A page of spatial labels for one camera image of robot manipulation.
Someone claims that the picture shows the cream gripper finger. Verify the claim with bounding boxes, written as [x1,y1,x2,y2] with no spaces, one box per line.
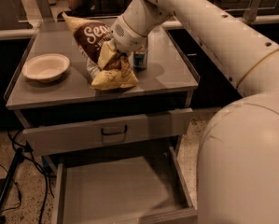
[98,40,118,69]

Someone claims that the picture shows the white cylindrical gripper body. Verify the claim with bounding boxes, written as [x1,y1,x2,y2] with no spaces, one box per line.
[111,15,146,53]

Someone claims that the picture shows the brown sea salt chip bag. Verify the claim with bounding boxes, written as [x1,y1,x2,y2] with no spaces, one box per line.
[63,12,138,91]

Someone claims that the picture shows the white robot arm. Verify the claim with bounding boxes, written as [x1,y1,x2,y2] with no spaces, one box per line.
[115,0,279,224]

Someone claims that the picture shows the grey metal drawer cabinet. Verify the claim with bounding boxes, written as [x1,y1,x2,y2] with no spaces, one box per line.
[7,22,198,156]

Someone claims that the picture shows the grey top drawer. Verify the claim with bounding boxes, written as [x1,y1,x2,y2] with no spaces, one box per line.
[23,108,192,156]

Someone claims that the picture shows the grey open middle drawer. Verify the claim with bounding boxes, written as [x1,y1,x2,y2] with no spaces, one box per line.
[51,145,198,224]

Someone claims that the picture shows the silver blue energy drink can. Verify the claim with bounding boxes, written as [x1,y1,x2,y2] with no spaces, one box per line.
[133,46,147,70]

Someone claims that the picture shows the white paper bowl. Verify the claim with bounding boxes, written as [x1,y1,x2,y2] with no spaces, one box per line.
[21,53,70,83]

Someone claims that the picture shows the black tripod leg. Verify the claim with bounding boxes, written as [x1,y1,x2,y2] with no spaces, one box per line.
[0,148,22,213]

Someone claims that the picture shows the black drawer handle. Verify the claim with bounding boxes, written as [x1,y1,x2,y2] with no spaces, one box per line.
[101,125,128,136]

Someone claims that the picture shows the left grey metal post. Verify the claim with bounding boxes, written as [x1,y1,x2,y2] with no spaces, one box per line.
[35,0,54,22]

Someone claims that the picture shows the grey metal post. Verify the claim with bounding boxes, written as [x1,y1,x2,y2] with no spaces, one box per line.
[35,0,54,22]
[243,0,261,21]

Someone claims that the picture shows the right grey metal post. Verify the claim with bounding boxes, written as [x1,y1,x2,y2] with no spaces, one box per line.
[243,0,261,21]

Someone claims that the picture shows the white horizontal rail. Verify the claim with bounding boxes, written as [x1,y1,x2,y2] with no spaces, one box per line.
[162,15,279,29]

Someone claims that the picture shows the black floor cable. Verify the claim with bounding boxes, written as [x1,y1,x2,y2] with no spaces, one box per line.
[0,129,57,224]

